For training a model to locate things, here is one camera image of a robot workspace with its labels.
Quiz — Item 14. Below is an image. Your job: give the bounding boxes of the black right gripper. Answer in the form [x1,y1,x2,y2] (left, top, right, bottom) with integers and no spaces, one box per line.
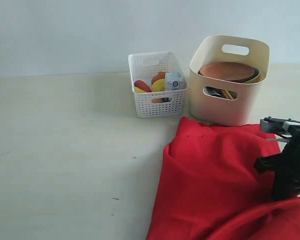
[253,131,300,201]

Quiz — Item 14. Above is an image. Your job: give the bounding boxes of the red scalloped table cloth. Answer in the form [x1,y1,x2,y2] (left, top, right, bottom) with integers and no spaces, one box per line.
[146,117,300,240]

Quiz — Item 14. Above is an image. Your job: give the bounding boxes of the pale green bowl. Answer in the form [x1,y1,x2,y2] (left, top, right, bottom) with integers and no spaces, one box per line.
[242,67,261,84]

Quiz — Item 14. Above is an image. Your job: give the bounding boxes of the brown oval plate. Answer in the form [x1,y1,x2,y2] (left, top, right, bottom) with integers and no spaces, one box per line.
[198,62,256,82]

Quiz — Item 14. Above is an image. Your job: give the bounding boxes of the white blue milk carton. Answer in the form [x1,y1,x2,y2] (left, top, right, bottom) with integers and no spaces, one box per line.
[165,72,185,91]

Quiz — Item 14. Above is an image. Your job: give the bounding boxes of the yellow round fruit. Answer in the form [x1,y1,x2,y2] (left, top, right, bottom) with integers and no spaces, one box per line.
[151,78,166,92]

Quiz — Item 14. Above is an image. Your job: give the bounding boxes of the orange fried nugget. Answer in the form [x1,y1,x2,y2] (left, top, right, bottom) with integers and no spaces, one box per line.
[151,71,166,85]

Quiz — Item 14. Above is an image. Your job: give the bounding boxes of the orange cheese wedge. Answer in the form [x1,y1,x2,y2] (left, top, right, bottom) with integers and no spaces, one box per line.
[134,86,147,94]

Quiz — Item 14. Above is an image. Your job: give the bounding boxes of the red sausage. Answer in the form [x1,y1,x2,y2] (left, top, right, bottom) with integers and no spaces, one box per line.
[134,80,152,93]

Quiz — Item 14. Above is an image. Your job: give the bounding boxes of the cream plastic bin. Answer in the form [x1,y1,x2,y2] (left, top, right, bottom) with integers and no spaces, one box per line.
[188,35,270,126]

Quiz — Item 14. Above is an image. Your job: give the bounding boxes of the white woven plastic basket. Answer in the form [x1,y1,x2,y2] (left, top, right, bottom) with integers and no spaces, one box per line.
[128,51,188,118]

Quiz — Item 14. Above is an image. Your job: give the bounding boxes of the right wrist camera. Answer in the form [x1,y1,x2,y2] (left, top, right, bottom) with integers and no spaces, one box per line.
[259,116,300,136]

